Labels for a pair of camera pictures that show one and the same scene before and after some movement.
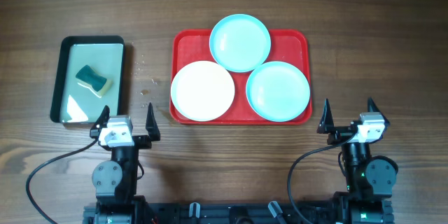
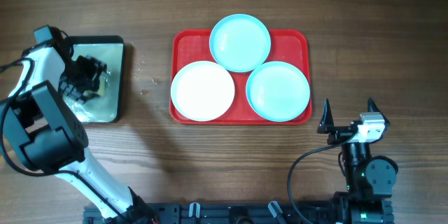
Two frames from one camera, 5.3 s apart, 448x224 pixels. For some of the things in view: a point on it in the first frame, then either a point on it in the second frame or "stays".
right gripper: x=339 y=134 stays
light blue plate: x=278 y=91 stays
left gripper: x=142 y=141 to x=92 y=75
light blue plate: x=240 y=43 stays
